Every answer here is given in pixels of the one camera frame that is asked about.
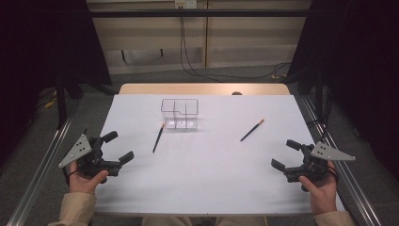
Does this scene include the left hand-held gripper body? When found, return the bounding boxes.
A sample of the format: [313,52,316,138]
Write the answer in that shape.
[57,134,122,185]

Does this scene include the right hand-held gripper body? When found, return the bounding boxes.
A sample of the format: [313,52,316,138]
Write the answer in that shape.
[283,141,357,192]

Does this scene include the black pencil orange end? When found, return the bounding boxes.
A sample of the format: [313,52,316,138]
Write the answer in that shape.
[240,119,265,142]
[152,121,167,154]

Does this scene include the clear plastic organizer box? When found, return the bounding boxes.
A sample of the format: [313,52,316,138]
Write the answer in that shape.
[160,98,200,131]

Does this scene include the person's right hand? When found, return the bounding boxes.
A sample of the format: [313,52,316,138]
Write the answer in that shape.
[298,161,338,216]

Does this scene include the person's left hand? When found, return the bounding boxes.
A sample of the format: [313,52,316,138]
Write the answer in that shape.
[69,161,109,196]

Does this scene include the black metal stand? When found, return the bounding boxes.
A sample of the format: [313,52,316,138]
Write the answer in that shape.
[314,67,324,121]
[55,73,69,130]

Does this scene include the white table sheet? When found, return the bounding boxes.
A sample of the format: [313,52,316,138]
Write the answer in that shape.
[93,93,346,216]

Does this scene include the black curtain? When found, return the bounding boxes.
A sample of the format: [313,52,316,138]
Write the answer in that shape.
[286,0,399,182]
[0,0,112,168]

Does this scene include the black horizontal bar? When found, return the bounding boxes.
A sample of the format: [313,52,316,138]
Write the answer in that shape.
[88,8,310,18]

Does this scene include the right hand-held gripper black cable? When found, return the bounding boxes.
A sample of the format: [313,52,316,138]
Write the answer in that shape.
[327,165,341,184]

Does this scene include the hand-held gripper black cable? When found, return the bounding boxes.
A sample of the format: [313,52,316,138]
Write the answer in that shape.
[327,165,341,184]
[63,169,79,186]

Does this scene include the left hand-held gripper black cable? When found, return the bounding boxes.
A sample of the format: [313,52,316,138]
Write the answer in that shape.
[63,169,79,186]

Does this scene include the aluminium floor rail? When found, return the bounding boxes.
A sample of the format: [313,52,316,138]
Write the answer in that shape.
[6,100,83,226]
[300,95,382,226]

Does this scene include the black cables by stand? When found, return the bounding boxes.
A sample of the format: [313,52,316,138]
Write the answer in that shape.
[309,90,333,144]

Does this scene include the black wall cable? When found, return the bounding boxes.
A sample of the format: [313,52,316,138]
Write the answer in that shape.
[182,15,292,80]
[179,15,227,83]

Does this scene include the white wall outlet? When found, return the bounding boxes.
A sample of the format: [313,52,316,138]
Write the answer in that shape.
[174,0,198,9]

